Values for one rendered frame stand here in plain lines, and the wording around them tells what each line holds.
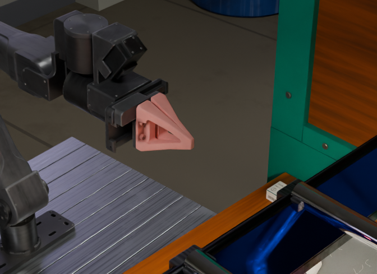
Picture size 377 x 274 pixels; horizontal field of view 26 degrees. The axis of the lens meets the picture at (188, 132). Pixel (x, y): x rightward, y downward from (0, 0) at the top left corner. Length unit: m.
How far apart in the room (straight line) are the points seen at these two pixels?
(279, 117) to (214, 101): 1.73
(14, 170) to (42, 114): 1.77
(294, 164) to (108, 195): 0.36
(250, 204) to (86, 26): 0.49
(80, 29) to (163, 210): 0.57
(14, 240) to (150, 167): 1.41
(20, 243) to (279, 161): 0.47
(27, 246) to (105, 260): 0.14
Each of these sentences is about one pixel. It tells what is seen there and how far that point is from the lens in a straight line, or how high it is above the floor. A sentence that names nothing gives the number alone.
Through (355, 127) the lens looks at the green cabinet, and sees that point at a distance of 1.34.
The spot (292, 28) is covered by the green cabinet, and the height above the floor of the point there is 1.04.
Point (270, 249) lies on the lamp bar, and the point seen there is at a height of 1.09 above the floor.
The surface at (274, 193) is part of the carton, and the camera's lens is 1.38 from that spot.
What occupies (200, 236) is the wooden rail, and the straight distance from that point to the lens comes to 1.32.
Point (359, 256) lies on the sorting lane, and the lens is 1.35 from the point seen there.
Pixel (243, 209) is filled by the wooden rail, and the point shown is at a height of 0.76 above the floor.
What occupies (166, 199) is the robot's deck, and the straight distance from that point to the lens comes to 1.55.
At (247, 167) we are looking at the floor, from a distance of 2.79.
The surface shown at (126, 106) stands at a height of 1.10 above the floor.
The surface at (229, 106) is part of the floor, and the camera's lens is 3.12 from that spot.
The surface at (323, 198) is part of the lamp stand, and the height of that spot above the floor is 1.12.
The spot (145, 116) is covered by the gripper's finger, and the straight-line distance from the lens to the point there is 1.00.
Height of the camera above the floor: 1.62
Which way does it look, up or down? 33 degrees down
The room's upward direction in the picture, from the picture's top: straight up
